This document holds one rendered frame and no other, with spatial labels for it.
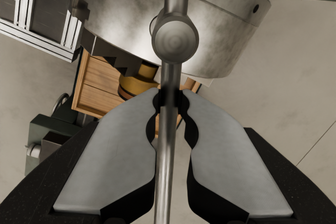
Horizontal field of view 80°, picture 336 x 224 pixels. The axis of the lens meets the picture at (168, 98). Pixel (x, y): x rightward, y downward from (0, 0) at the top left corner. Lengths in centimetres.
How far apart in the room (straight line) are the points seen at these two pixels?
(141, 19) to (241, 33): 14
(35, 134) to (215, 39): 74
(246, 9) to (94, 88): 55
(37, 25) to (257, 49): 147
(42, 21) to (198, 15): 132
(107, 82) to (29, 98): 146
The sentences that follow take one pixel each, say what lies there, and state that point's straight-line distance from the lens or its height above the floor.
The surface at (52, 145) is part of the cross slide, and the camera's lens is 81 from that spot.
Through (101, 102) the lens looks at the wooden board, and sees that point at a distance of 73.
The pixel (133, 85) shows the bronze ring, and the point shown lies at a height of 112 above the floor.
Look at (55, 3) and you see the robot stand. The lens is 145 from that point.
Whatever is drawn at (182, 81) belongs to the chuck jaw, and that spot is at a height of 112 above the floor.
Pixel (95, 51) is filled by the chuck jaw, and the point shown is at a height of 119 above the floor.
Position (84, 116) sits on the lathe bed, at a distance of 82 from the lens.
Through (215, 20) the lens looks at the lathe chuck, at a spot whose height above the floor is 123.
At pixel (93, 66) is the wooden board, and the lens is 68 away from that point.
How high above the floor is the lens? 148
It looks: 61 degrees down
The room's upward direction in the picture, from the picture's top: 177 degrees counter-clockwise
